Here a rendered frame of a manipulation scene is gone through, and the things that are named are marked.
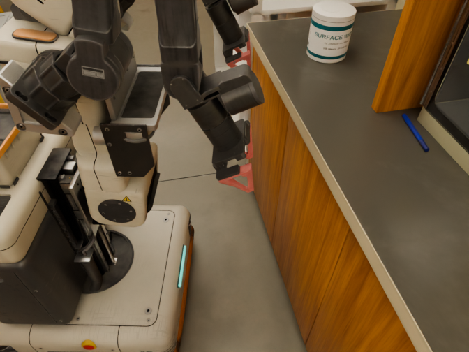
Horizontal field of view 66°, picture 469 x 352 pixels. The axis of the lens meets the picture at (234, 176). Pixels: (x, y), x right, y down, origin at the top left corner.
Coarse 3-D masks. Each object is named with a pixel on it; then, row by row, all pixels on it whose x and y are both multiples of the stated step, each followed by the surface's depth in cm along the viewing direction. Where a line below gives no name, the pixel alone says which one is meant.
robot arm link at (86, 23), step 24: (72, 0) 48; (96, 0) 48; (72, 24) 50; (96, 24) 50; (120, 24) 55; (96, 48) 50; (72, 72) 53; (96, 72) 53; (120, 72) 54; (96, 96) 56
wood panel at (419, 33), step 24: (408, 0) 79; (432, 0) 78; (456, 0) 79; (408, 24) 81; (432, 24) 82; (408, 48) 85; (432, 48) 87; (384, 72) 91; (408, 72) 90; (432, 72) 92; (384, 96) 94; (408, 96) 96
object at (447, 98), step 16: (464, 32) 75; (464, 48) 76; (448, 64) 81; (464, 64) 76; (448, 80) 81; (464, 80) 77; (432, 96) 87; (448, 96) 82; (464, 96) 77; (432, 112) 88; (448, 112) 83; (464, 112) 78; (448, 128) 83; (464, 128) 79; (464, 144) 79
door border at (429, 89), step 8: (464, 0) 73; (464, 8) 74; (464, 16) 74; (456, 24) 77; (456, 32) 77; (456, 40) 77; (448, 48) 80; (448, 56) 80; (440, 64) 83; (440, 72) 83; (432, 80) 86; (432, 88) 86; (424, 104) 90
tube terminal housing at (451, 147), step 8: (424, 112) 92; (424, 120) 93; (432, 120) 90; (432, 128) 90; (440, 128) 87; (440, 136) 88; (448, 136) 85; (440, 144) 88; (448, 144) 86; (456, 144) 83; (448, 152) 86; (456, 152) 84; (464, 152) 81; (456, 160) 84; (464, 160) 82; (464, 168) 82
